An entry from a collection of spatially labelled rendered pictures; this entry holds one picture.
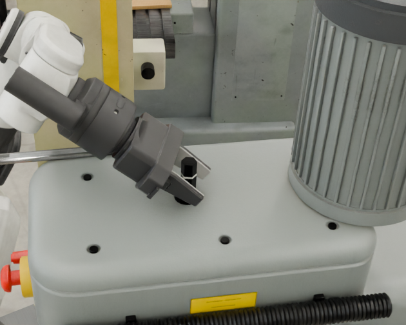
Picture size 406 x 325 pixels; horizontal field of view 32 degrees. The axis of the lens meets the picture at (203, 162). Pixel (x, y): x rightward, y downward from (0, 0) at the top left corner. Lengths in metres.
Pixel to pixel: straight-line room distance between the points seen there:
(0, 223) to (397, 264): 0.71
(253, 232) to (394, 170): 0.20
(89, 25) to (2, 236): 1.51
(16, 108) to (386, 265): 0.59
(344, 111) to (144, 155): 0.26
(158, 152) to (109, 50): 1.91
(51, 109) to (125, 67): 2.00
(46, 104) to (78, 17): 1.89
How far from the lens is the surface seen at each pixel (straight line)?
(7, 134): 1.33
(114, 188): 1.01
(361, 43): 0.84
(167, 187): 0.95
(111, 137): 0.92
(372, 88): 0.86
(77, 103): 0.90
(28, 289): 1.06
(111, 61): 2.85
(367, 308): 1.01
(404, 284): 1.12
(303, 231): 0.97
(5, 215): 1.38
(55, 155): 1.07
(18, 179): 4.04
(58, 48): 0.91
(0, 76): 1.25
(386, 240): 1.18
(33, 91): 0.88
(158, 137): 0.96
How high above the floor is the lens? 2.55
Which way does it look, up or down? 38 degrees down
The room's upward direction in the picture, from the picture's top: 3 degrees clockwise
